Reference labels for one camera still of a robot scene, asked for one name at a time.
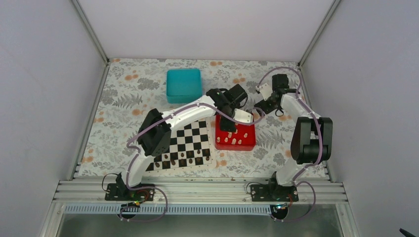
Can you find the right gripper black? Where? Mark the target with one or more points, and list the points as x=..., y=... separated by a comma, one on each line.
x=267, y=109

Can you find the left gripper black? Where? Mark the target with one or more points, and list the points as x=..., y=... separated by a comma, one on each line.
x=225, y=126

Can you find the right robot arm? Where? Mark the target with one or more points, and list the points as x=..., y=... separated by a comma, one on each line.
x=312, y=138

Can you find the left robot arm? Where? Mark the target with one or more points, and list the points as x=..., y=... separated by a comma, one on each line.
x=154, y=135

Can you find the red plastic tray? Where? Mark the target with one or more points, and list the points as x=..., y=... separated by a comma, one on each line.
x=247, y=144

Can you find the black white chessboard mat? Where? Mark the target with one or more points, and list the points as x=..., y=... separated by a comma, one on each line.
x=187, y=140

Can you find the teal plastic box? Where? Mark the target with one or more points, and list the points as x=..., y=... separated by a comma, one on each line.
x=183, y=85

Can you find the floral patterned tablecloth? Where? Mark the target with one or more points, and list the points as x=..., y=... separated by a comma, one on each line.
x=135, y=86

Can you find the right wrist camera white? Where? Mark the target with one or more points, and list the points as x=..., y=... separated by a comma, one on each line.
x=265, y=90

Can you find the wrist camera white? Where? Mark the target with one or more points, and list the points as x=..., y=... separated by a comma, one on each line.
x=242, y=116
x=265, y=90

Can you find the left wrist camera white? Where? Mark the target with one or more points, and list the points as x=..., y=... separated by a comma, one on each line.
x=242, y=116

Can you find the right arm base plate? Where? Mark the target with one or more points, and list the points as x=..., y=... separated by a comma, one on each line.
x=276, y=193

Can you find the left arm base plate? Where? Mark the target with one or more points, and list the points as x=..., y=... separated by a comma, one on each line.
x=114, y=193

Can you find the aluminium rail frame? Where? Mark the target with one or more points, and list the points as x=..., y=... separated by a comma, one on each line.
x=187, y=191

